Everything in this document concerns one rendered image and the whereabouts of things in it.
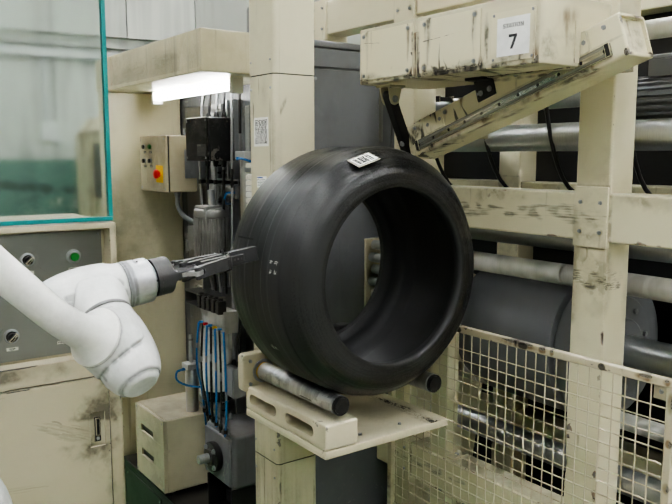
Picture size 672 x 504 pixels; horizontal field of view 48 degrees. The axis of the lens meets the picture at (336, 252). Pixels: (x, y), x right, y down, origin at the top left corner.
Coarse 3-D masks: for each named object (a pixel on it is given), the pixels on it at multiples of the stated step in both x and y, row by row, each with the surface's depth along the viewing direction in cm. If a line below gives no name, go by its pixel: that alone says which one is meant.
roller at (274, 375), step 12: (264, 372) 188; (276, 372) 184; (288, 372) 183; (276, 384) 183; (288, 384) 178; (300, 384) 175; (312, 384) 173; (300, 396) 175; (312, 396) 170; (324, 396) 167; (336, 396) 165; (324, 408) 167; (336, 408) 164; (348, 408) 166
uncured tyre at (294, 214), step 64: (256, 192) 173; (320, 192) 156; (384, 192) 197; (448, 192) 175; (320, 256) 155; (384, 256) 202; (448, 256) 192; (256, 320) 165; (320, 320) 156; (384, 320) 202; (448, 320) 178; (320, 384) 166; (384, 384) 169
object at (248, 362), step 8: (248, 352) 191; (256, 352) 191; (240, 360) 189; (248, 360) 189; (256, 360) 191; (264, 360) 192; (240, 368) 190; (248, 368) 190; (256, 368) 191; (240, 376) 190; (248, 376) 190; (256, 376) 191; (240, 384) 190; (248, 384) 190; (256, 384) 192
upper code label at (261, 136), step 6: (258, 120) 195; (264, 120) 193; (258, 126) 196; (264, 126) 193; (258, 132) 196; (264, 132) 193; (258, 138) 196; (264, 138) 194; (258, 144) 196; (264, 144) 194
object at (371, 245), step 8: (368, 240) 226; (376, 240) 226; (368, 248) 227; (376, 248) 225; (368, 256) 226; (376, 256) 223; (368, 264) 227; (376, 264) 227; (368, 272) 228; (376, 272) 226; (368, 280) 227; (376, 280) 224; (368, 288) 228; (368, 296) 229
